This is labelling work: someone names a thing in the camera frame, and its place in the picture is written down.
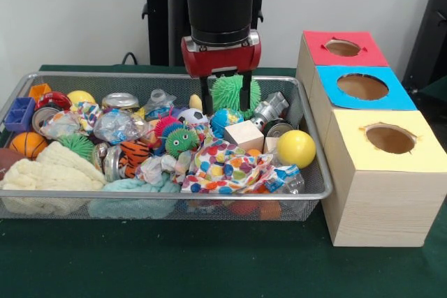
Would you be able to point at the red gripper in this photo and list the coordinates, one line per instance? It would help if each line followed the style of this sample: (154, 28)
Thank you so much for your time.
(223, 59)

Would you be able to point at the dark green tablecloth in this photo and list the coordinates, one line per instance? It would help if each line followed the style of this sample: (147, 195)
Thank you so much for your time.
(174, 259)

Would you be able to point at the small orange basketball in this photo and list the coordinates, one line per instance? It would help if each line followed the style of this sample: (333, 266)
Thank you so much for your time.
(28, 144)

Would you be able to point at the large green spiky ball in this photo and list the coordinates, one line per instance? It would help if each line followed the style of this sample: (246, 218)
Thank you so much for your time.
(227, 97)

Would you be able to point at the green-covered side table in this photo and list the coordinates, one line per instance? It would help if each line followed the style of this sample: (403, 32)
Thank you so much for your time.
(436, 90)

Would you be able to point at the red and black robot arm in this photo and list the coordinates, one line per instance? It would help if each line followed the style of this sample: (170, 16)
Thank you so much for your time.
(220, 5)

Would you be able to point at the wooden box with three holes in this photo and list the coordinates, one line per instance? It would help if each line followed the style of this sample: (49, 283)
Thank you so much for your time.
(380, 207)

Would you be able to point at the orange striped tiger plush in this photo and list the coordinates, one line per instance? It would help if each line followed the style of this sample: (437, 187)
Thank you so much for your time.
(134, 156)

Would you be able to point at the large yellow ball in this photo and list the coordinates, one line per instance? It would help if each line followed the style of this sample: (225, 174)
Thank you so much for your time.
(296, 148)

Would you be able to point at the cream knitted cloth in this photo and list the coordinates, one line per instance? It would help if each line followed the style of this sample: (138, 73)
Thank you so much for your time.
(52, 172)

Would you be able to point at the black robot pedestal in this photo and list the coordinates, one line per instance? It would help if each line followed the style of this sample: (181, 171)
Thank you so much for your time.
(159, 15)

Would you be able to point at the blue globe ball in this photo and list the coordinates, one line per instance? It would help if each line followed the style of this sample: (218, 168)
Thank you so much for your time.
(227, 120)

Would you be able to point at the green-headed spiky caterpillar toy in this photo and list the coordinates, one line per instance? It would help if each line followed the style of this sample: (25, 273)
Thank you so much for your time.
(181, 139)

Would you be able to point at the polka dot cloth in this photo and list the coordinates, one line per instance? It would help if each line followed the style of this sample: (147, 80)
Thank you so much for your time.
(223, 165)

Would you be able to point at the black stand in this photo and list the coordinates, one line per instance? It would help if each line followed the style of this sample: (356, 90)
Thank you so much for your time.
(429, 33)

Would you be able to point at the small soccer ball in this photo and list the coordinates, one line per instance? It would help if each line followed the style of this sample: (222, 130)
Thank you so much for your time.
(193, 116)

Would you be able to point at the purple plastic block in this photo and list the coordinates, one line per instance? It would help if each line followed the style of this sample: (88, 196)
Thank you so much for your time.
(19, 114)

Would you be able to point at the silver mesh bin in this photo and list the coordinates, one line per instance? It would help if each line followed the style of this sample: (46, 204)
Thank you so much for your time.
(104, 83)

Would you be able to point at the wooden cube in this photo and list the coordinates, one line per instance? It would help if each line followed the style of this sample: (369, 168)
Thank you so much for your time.
(244, 135)

